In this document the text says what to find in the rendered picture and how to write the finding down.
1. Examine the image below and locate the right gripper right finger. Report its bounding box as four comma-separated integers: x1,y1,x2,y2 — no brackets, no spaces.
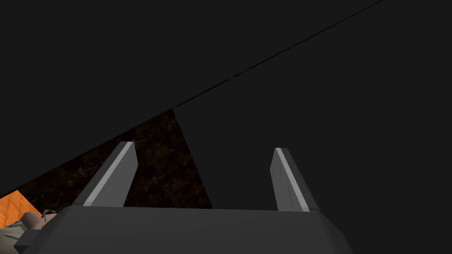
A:
270,147,321,213

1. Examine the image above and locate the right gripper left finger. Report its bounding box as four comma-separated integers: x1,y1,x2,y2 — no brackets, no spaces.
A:
72,141,139,208

